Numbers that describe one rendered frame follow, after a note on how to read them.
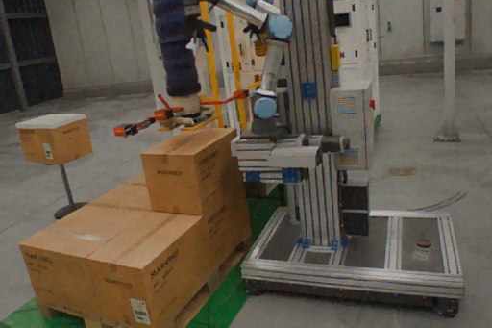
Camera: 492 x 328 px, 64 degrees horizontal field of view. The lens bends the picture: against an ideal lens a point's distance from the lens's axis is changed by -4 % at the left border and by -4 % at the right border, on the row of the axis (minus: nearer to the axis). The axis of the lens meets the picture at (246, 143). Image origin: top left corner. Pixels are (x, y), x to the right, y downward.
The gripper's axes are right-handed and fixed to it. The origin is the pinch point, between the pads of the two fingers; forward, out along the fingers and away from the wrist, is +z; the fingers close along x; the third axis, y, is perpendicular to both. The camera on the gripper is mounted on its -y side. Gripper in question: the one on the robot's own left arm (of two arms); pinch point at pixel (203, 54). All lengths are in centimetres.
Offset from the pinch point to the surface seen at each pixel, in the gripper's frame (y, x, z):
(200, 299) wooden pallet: 26, 4, 150
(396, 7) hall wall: -83, -956, -21
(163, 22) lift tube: 38, -29, -20
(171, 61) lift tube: 37.8, -30.7, 3.4
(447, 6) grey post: -147, -345, -10
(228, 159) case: 19, -51, 75
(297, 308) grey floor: -35, -3, 152
